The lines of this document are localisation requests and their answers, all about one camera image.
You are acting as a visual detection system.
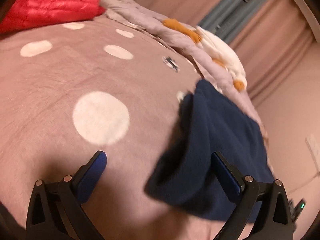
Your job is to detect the navy blue fleece garment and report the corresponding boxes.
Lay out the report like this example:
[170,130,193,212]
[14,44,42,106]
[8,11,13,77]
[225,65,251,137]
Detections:
[145,80,274,221]

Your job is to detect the black device with green light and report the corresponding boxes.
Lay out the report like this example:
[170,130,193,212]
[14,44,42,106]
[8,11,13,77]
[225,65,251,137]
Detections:
[289,198,306,224]

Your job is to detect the grey blue curtain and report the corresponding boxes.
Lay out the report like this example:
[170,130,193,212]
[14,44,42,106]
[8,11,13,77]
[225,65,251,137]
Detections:
[199,0,267,44]

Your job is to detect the light pink quilted duvet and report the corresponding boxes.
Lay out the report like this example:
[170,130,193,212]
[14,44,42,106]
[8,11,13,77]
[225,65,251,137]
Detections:
[100,0,268,146]

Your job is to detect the white and orange plush toy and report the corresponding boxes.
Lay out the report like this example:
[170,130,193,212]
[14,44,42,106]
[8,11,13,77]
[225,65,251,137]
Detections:
[162,18,247,92]

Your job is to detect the red puffer jacket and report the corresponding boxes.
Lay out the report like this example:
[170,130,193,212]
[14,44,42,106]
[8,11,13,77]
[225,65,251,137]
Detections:
[1,0,105,35]

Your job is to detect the pink curtain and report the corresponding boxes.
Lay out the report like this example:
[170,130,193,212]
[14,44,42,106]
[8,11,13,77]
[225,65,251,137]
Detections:
[135,0,315,106]

